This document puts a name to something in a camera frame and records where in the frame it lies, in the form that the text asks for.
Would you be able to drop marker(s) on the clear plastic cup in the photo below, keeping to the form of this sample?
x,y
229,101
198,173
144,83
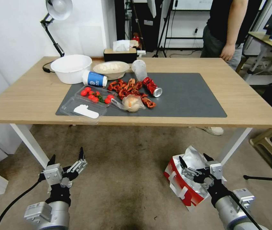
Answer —
x,y
139,69

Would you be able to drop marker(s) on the clear plastic container lid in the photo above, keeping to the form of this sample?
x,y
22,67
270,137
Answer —
x,y
68,106

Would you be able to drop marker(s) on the white tissue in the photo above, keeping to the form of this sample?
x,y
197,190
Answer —
x,y
121,45

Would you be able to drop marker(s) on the clear plastic bag with food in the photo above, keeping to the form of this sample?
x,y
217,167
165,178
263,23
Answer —
x,y
132,103

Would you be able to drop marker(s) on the black tripod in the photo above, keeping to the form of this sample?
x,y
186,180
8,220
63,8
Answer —
x,y
163,28

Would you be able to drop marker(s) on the white paper card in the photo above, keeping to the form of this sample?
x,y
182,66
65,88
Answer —
x,y
85,111

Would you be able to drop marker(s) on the crushed red drink can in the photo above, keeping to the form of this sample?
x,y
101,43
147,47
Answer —
x,y
152,86

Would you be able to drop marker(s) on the wooden table with white legs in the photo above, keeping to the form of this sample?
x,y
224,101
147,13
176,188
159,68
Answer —
x,y
18,95

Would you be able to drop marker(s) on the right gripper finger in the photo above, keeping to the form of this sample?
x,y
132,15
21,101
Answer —
x,y
189,173
209,159

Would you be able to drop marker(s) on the beige bowl with food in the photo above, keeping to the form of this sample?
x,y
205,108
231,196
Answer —
x,y
111,68

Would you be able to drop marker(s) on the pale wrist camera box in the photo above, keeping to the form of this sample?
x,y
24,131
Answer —
x,y
53,173
215,170

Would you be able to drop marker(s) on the blue white paper cup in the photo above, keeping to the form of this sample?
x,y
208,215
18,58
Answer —
x,y
95,79

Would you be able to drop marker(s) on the beige step stool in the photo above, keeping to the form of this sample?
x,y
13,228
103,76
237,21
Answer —
x,y
270,148

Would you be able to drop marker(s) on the person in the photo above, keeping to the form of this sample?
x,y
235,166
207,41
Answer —
x,y
224,21

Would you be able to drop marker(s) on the black stand leg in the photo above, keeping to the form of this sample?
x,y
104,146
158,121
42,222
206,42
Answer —
x,y
265,178

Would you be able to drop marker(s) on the large white plastic bowl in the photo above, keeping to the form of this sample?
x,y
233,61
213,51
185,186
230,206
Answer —
x,y
71,68

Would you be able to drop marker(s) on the wooden side desk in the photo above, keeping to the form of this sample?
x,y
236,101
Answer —
x,y
265,48

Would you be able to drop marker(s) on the small red crumpled wrapper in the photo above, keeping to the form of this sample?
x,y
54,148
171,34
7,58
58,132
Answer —
x,y
149,102

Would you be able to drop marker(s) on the white desk lamp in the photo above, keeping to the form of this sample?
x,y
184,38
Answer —
x,y
60,8

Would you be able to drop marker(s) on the grey table mat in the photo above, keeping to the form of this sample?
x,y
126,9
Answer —
x,y
186,95

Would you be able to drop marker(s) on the person's white shoe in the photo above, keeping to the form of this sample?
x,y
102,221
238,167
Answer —
x,y
213,130

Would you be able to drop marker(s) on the red cherry tomato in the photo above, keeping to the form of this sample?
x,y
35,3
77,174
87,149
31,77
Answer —
x,y
88,89
83,93
91,97
95,100
107,100
110,96

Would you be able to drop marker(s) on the red silver food delivery bag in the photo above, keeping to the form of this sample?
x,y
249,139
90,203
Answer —
x,y
186,189

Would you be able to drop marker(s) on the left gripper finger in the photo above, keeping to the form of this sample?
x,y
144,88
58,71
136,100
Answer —
x,y
78,165
52,161

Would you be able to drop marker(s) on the clear plastic tomato tray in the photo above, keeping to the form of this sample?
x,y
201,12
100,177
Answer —
x,y
102,92

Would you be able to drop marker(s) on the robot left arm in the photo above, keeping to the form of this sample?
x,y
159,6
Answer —
x,y
54,215

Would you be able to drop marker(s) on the black tissue box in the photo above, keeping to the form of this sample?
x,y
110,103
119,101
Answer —
x,y
120,56

